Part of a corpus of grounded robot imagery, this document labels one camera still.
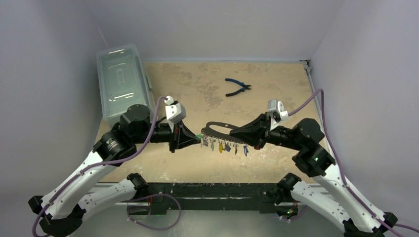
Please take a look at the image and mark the right side aluminium rail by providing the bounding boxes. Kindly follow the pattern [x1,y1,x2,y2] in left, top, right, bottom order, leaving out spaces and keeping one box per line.
[300,59,340,174]

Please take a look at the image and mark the translucent plastic storage box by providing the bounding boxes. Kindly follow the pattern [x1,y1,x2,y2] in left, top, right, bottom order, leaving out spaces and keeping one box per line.
[96,44,156,127]

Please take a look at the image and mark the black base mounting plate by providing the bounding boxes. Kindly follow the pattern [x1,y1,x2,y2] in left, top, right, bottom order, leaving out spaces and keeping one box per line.
[128,183,294,215]

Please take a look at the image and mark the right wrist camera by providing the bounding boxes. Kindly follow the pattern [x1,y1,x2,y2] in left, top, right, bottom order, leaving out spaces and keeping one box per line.
[267,99,289,131]

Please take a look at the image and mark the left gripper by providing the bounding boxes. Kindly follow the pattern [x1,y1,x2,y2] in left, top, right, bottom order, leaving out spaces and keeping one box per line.
[133,118,201,153]

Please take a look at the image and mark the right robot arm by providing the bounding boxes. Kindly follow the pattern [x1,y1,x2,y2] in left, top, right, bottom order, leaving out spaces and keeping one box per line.
[229,112,398,237]

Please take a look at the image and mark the blue handled pliers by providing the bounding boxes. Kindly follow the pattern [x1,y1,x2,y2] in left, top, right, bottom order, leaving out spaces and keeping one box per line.
[225,78,252,97]

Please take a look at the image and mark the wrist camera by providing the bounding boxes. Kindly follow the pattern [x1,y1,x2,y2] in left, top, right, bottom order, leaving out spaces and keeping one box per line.
[267,99,289,131]
[164,96,186,124]

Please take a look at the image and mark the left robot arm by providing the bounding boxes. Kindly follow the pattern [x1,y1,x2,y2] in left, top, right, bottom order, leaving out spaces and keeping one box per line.
[28,100,200,237]

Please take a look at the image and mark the metal keyring plate with keys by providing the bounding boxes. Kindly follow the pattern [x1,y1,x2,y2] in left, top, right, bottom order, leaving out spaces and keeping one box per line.
[197,121,249,157]

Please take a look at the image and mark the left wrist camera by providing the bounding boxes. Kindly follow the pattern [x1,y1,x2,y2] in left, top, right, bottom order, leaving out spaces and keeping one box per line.
[164,96,186,124]

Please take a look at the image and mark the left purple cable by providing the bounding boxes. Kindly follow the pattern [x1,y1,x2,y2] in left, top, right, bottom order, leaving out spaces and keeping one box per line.
[32,95,182,237]

